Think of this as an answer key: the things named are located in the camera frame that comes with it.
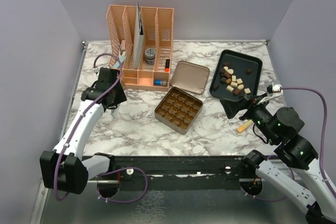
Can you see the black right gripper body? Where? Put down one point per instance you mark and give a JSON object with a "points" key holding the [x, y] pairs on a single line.
{"points": [[259, 115]]}

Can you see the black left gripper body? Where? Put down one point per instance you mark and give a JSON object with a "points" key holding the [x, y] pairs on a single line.
{"points": [[119, 96]]}

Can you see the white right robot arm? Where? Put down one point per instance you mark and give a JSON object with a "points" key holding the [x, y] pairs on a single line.
{"points": [[281, 129]]}

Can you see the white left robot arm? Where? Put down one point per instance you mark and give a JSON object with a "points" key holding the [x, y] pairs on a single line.
{"points": [[63, 168]]}

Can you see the brown chocolate lower piece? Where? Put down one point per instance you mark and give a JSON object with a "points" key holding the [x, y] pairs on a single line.
{"points": [[237, 91]]}

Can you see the cream chocolate right piece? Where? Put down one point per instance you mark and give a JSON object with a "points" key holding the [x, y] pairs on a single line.
{"points": [[247, 91]]}

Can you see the cream square chocolate piece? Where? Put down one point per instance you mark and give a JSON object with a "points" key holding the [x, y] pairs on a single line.
{"points": [[239, 81]]}

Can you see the gold chocolate tin box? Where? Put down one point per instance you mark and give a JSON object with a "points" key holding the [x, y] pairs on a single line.
{"points": [[178, 110]]}

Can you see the tan stick on table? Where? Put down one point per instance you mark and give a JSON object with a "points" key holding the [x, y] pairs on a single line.
{"points": [[245, 126]]}

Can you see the pink stapler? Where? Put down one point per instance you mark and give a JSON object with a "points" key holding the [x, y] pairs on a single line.
{"points": [[122, 49]]}

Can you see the black plastic tray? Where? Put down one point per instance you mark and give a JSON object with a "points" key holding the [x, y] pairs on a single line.
{"points": [[223, 85]]}

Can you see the peach plastic desk organizer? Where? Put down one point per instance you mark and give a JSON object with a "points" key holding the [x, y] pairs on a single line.
{"points": [[158, 27]]}

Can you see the white upright booklet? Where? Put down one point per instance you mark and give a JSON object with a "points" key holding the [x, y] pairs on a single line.
{"points": [[138, 38]]}

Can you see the small round patterned jar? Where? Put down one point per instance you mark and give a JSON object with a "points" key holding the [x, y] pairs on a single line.
{"points": [[150, 54]]}

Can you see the rose gold tin lid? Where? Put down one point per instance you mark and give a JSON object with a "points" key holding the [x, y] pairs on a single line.
{"points": [[190, 77]]}

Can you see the blue grey small bottle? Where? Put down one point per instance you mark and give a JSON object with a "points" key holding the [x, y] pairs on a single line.
{"points": [[162, 83]]}

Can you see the black orange marker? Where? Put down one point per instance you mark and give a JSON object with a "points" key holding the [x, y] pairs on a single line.
{"points": [[167, 65]]}

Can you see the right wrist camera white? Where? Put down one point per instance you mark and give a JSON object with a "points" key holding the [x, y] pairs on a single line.
{"points": [[273, 91]]}

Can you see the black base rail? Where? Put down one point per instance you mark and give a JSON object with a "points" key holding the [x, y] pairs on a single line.
{"points": [[178, 173]]}

